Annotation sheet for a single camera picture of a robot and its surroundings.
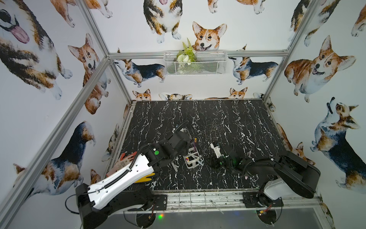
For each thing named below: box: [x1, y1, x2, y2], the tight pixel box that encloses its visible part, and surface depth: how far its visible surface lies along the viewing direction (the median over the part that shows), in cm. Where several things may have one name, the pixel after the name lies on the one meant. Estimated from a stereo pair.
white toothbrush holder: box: [183, 146, 204, 170], surface depth 83 cm
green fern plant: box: [176, 37, 197, 74], surface depth 85 cm
